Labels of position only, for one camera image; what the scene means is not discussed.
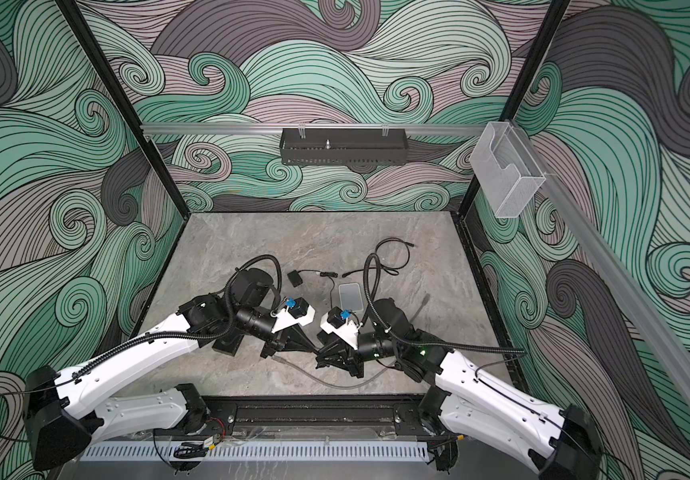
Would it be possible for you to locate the white network switch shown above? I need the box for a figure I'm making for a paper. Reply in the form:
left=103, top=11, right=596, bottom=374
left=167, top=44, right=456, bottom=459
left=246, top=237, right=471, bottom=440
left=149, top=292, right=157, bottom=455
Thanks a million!
left=338, top=282, right=365, bottom=313

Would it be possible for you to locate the black wall tray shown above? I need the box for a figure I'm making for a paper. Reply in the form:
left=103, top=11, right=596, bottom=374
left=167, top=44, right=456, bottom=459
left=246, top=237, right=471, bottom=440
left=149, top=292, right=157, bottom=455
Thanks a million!
left=279, top=129, right=409, bottom=167

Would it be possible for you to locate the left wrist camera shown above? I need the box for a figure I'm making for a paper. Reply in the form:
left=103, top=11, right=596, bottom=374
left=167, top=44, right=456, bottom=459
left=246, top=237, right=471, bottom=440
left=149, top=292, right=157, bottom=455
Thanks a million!
left=272, top=297, right=315, bottom=333

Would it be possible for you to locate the black network switch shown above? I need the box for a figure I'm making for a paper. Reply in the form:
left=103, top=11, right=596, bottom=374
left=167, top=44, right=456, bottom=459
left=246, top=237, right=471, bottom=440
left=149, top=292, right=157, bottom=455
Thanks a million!
left=212, top=329, right=244, bottom=357

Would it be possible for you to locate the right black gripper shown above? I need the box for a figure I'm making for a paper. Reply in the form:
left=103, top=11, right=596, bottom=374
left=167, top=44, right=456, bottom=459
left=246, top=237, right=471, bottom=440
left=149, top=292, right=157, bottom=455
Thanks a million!
left=315, top=332, right=405, bottom=381

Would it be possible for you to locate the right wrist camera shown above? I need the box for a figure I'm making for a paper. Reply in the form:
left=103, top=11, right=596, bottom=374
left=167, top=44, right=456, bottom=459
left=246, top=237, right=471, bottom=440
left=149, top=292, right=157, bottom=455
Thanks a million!
left=320, top=307, right=360, bottom=349

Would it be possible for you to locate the black coiled cable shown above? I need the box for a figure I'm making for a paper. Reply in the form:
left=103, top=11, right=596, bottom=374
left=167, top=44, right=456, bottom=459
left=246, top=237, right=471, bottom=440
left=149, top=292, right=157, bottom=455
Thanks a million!
left=341, top=237, right=416, bottom=280

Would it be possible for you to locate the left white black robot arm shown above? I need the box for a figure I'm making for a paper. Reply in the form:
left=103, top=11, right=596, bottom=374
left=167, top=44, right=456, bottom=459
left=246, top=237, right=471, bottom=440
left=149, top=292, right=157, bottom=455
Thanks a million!
left=23, top=256, right=316, bottom=471

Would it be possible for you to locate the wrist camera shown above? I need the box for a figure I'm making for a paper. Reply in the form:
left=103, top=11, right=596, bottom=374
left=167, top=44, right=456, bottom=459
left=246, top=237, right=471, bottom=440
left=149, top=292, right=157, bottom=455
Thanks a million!
left=320, top=307, right=360, bottom=349
left=272, top=297, right=315, bottom=333

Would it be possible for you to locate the grey ethernet cable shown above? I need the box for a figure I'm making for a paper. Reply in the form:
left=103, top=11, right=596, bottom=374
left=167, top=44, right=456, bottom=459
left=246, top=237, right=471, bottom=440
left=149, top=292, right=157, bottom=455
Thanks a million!
left=272, top=292, right=433, bottom=390

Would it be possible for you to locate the white slotted cable duct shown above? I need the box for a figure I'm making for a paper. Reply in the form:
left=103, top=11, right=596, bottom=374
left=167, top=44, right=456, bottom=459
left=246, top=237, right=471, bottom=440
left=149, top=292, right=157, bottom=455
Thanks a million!
left=80, top=441, right=429, bottom=463

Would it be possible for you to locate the aluminium wall rail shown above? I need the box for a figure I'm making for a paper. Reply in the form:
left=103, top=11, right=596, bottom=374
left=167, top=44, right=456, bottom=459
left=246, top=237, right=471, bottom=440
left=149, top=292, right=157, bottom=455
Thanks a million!
left=140, top=122, right=486, bottom=137

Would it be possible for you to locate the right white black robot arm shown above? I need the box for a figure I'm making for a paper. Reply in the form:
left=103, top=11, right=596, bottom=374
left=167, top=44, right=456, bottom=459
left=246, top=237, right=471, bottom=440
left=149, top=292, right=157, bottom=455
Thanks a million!
left=317, top=253, right=603, bottom=479

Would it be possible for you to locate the clear plastic wall holder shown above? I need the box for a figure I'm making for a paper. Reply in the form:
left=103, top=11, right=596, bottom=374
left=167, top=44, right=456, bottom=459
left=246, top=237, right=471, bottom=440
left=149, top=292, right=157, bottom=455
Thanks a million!
left=470, top=121, right=545, bottom=219

